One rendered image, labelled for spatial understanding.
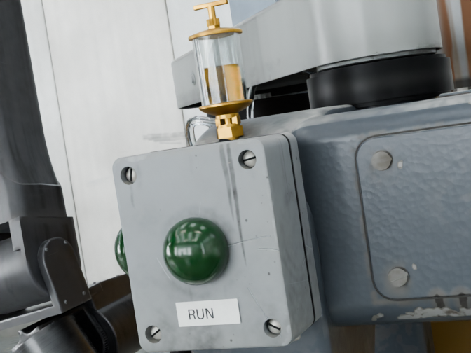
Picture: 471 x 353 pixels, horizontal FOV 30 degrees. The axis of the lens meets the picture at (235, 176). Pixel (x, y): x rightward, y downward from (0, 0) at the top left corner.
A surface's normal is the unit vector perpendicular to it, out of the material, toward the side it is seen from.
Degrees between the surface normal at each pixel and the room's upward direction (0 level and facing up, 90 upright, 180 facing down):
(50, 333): 69
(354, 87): 90
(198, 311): 90
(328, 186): 90
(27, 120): 80
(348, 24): 90
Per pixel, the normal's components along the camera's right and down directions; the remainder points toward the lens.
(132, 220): -0.38, 0.11
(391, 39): 0.07, 0.04
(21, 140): 0.75, -0.36
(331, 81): -0.73, 0.15
